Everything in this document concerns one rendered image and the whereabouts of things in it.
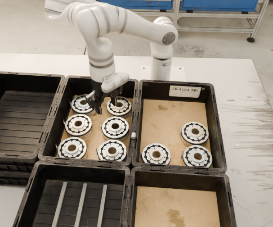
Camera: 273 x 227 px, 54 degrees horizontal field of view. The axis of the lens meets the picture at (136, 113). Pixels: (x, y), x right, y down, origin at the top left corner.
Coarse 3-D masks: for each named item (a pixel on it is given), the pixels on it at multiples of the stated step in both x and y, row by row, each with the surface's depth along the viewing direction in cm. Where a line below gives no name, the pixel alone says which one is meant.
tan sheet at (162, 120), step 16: (144, 112) 111; (160, 112) 112; (176, 112) 112; (192, 112) 112; (144, 128) 106; (160, 128) 106; (176, 128) 106; (144, 144) 101; (176, 144) 101; (208, 144) 102; (176, 160) 97
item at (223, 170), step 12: (180, 84) 108; (192, 84) 108; (204, 84) 108; (216, 108) 100; (216, 120) 96; (132, 156) 86; (168, 168) 84; (180, 168) 84; (192, 168) 84; (204, 168) 84; (216, 168) 84
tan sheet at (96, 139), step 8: (104, 104) 114; (72, 112) 111; (104, 112) 111; (96, 120) 108; (104, 120) 108; (128, 120) 109; (96, 128) 106; (64, 136) 103; (88, 136) 103; (96, 136) 103; (128, 136) 103; (88, 144) 101; (96, 144) 101; (88, 152) 99; (96, 152) 99
